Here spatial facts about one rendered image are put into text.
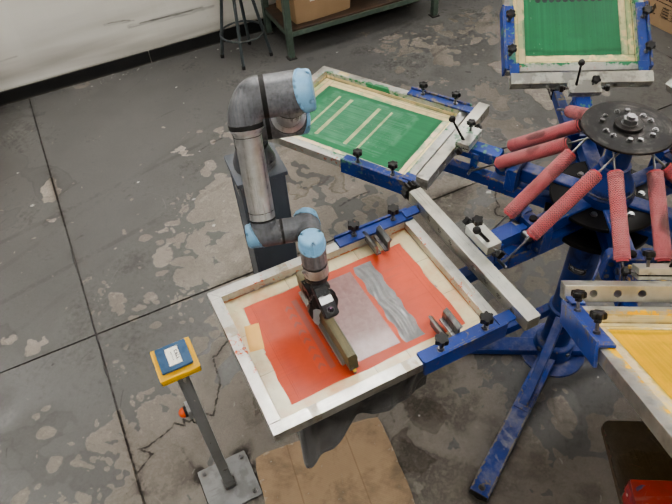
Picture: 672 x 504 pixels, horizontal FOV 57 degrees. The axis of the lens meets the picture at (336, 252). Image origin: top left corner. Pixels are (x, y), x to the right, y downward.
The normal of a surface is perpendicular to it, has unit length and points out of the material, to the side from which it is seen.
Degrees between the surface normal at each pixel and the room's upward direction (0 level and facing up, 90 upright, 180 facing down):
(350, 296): 0
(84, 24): 90
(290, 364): 0
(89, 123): 0
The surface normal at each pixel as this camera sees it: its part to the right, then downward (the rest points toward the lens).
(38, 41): 0.45, 0.63
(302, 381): -0.06, -0.69
